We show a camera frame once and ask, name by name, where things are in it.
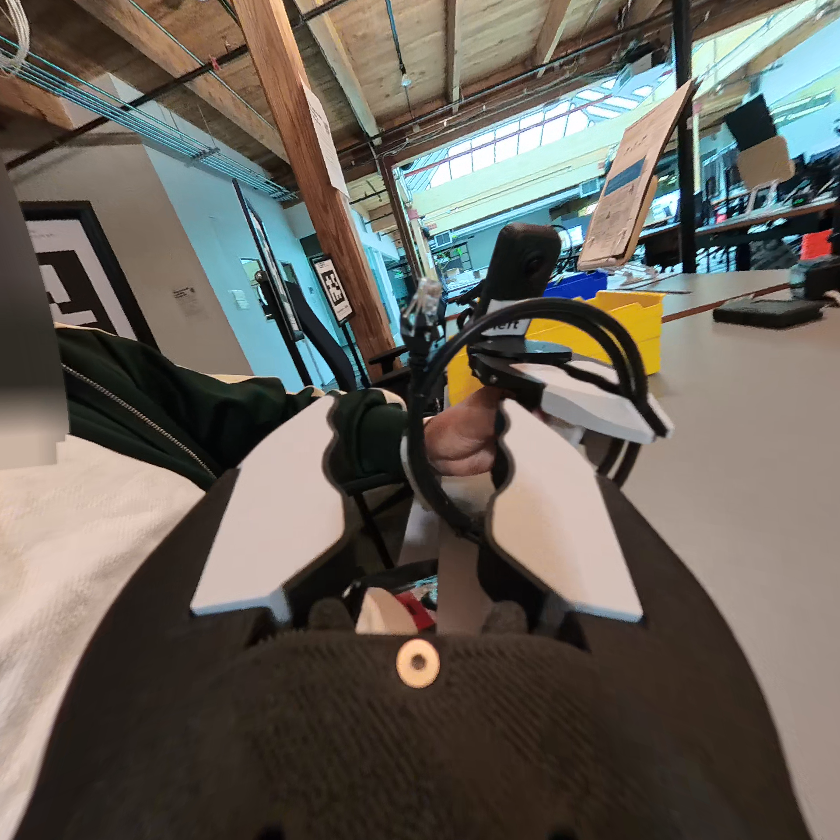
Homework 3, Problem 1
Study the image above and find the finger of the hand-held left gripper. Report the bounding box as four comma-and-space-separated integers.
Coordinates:
508, 362, 675, 442

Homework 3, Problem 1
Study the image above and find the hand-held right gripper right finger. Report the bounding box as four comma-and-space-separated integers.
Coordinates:
478, 394, 645, 624

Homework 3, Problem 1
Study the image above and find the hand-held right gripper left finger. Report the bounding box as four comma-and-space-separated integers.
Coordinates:
189, 394, 368, 624

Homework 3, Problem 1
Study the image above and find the black ethernet cable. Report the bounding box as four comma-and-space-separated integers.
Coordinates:
399, 277, 673, 546

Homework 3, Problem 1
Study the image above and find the yellow plastic bin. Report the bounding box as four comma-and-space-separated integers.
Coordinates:
448, 290, 665, 404

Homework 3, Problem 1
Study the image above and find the person's left forearm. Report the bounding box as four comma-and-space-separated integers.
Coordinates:
197, 367, 427, 490

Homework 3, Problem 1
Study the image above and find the grey desk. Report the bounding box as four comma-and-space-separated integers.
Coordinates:
453, 269, 840, 840

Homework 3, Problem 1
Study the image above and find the person's left hand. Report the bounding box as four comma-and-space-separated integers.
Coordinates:
423, 387, 509, 476

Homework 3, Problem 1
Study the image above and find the blue plastic bin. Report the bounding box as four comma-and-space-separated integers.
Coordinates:
543, 270, 608, 304

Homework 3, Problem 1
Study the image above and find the white sign stand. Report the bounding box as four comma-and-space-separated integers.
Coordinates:
607, 261, 693, 290

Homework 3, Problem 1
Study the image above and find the framed marker poster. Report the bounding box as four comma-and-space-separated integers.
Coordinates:
311, 255, 357, 324
26, 200, 158, 350

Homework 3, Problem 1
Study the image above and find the person's dark green jacket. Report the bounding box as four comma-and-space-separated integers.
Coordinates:
56, 327, 342, 490

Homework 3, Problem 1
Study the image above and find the black rectangular case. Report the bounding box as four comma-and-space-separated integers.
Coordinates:
713, 298, 824, 329

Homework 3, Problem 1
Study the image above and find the person's white shirt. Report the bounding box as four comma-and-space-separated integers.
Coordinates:
0, 436, 221, 834

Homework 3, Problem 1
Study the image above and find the black framed display panel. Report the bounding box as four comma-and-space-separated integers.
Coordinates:
233, 178, 316, 388

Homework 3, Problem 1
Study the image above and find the brown cardboard sign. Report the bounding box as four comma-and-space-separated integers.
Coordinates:
577, 79, 698, 271

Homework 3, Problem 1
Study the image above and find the black charging dock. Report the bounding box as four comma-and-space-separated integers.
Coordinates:
791, 256, 840, 301

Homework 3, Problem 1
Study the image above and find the wooden pillar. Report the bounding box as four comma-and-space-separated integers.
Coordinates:
233, 0, 396, 380

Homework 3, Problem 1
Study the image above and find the white paper notice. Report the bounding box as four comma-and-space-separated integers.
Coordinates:
302, 75, 352, 198

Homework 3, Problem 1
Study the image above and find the black metal pole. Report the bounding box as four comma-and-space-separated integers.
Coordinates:
671, 0, 698, 273

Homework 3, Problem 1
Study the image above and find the cardboard backed board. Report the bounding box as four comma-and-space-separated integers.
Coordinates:
725, 92, 798, 198

